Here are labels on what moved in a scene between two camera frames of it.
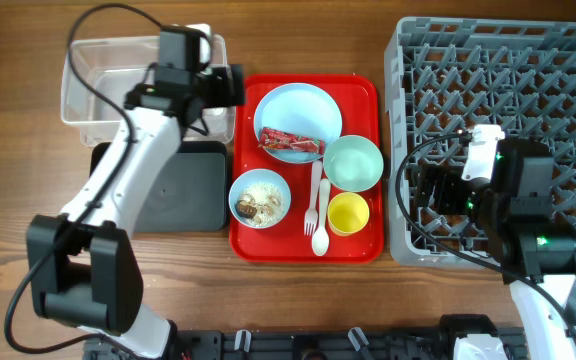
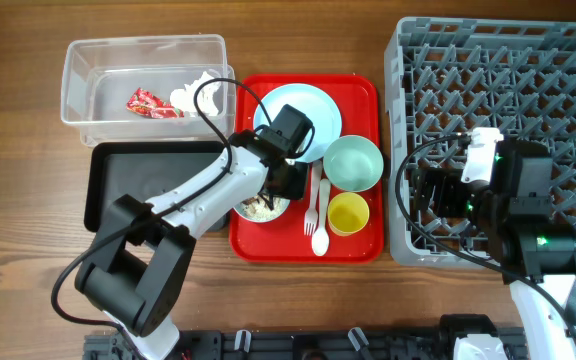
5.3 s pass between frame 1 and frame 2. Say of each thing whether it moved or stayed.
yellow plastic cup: stayed
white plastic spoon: stayed
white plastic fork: stayed
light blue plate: stayed
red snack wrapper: moved
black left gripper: moved
